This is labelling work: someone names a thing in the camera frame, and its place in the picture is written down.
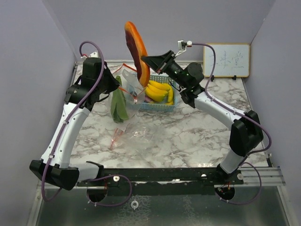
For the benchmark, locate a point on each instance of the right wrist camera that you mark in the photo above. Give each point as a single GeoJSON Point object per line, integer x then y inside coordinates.
{"type": "Point", "coordinates": [182, 46]}

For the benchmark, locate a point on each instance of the green leaf vegetable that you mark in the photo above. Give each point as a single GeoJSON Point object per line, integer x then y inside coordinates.
{"type": "Point", "coordinates": [118, 104]}

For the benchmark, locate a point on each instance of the aluminium front frame rail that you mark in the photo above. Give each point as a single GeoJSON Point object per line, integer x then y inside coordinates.
{"type": "Point", "coordinates": [245, 176]}

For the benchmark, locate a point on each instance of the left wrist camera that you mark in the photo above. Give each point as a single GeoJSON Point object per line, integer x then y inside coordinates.
{"type": "Point", "coordinates": [94, 54]}

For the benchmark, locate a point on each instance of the yellow banana bunch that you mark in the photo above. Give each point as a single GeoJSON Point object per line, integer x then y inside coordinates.
{"type": "Point", "coordinates": [160, 92]}

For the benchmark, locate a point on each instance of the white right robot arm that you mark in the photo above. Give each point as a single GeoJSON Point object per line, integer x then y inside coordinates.
{"type": "Point", "coordinates": [245, 134]}

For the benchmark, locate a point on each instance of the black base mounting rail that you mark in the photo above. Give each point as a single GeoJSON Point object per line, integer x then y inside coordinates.
{"type": "Point", "coordinates": [153, 190]}

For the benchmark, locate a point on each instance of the dark purple eggplant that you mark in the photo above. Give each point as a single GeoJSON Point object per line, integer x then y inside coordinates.
{"type": "Point", "coordinates": [149, 100]}

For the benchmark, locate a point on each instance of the clear zip bag red zipper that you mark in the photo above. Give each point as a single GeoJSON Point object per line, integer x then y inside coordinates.
{"type": "Point", "coordinates": [136, 136]}

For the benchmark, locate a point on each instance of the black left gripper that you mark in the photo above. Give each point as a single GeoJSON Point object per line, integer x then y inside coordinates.
{"type": "Point", "coordinates": [114, 83]}

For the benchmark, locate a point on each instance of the small whiteboard wooden frame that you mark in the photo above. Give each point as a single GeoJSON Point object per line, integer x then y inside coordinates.
{"type": "Point", "coordinates": [230, 60]}

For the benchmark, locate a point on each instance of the orange papaya slice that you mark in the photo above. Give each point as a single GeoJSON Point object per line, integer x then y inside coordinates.
{"type": "Point", "coordinates": [137, 49]}

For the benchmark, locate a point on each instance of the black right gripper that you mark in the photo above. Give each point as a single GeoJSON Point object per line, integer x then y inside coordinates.
{"type": "Point", "coordinates": [155, 62]}

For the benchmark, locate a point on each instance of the clear zip bag orange zipper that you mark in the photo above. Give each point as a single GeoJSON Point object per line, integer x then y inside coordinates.
{"type": "Point", "coordinates": [134, 92]}

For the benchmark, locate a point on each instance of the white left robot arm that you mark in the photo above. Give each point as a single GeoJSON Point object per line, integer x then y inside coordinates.
{"type": "Point", "coordinates": [54, 165]}

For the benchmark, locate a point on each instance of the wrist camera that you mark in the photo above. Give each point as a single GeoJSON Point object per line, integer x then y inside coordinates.
{"type": "Point", "coordinates": [182, 46]}
{"type": "Point", "coordinates": [94, 54]}

